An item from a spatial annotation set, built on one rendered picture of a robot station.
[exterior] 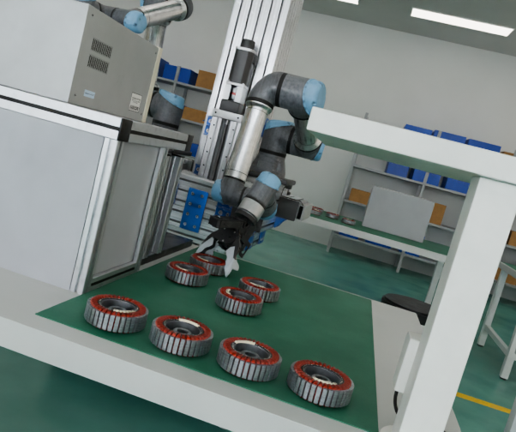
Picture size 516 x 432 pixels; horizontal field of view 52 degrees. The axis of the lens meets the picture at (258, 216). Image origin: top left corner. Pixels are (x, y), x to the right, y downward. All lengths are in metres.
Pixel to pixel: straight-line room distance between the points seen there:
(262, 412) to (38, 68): 0.81
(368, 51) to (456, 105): 1.49
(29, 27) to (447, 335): 0.98
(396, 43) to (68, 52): 7.39
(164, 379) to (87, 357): 0.13
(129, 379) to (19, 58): 0.70
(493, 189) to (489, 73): 7.64
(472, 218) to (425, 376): 0.24
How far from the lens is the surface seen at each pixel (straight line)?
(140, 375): 0.90
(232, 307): 1.23
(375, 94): 8.22
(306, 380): 0.92
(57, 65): 1.20
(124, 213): 1.25
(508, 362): 4.34
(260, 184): 1.63
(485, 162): 0.78
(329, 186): 8.14
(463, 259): 0.81
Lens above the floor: 1.12
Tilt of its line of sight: 7 degrees down
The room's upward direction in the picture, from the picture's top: 15 degrees clockwise
